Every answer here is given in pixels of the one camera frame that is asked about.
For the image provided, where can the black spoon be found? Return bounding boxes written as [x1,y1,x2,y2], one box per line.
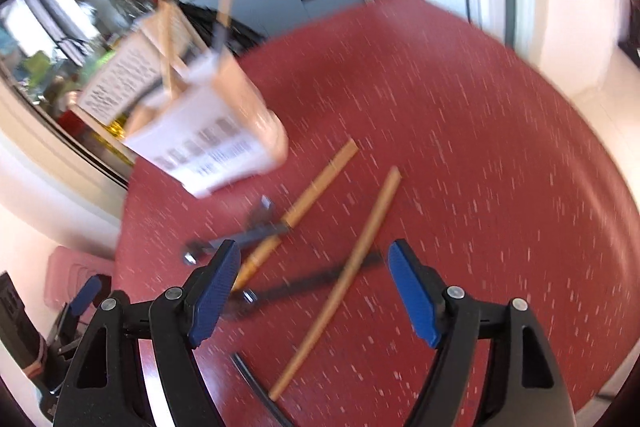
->
[181,195,290,267]
[224,250,386,318]

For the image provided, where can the dark translucent spoon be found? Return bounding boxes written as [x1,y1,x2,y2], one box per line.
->
[231,352,295,427]

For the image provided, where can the long wooden chopstick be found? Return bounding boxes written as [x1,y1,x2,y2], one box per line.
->
[268,166,401,401]

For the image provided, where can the short wooden chopstick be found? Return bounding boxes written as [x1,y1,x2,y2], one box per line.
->
[169,3,208,56]

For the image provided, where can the blue patterned chopstick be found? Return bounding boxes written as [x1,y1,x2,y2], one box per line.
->
[157,0,175,102]

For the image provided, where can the pink chair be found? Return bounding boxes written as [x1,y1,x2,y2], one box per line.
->
[43,246,115,311]

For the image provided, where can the white utensil holder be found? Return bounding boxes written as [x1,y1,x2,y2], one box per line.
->
[124,50,288,198]

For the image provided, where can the white perforated storage cart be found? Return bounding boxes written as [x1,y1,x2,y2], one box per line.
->
[75,13,203,127]

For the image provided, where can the black bag on cart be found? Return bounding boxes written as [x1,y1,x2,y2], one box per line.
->
[178,2,266,57]

